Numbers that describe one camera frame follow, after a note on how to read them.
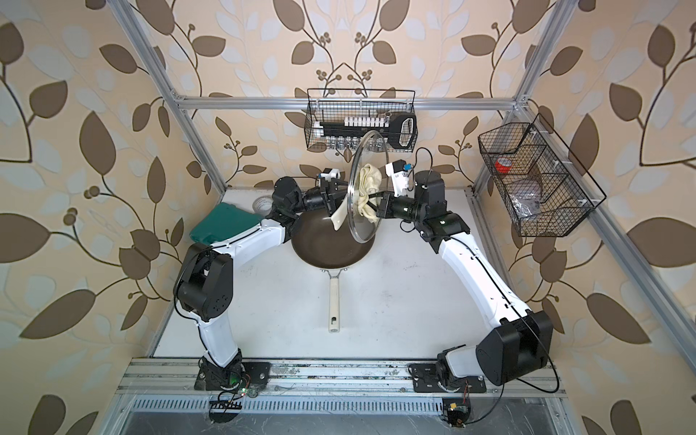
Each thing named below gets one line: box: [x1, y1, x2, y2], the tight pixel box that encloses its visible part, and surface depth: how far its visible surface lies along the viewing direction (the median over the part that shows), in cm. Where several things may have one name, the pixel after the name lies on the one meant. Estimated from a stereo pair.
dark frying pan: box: [291, 208, 377, 333], surface depth 93 cm
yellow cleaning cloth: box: [357, 164, 383, 223], surface depth 71 cm
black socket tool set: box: [312, 112, 418, 151], surface depth 84 cm
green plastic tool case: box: [189, 202, 264, 246], surface depth 108 cm
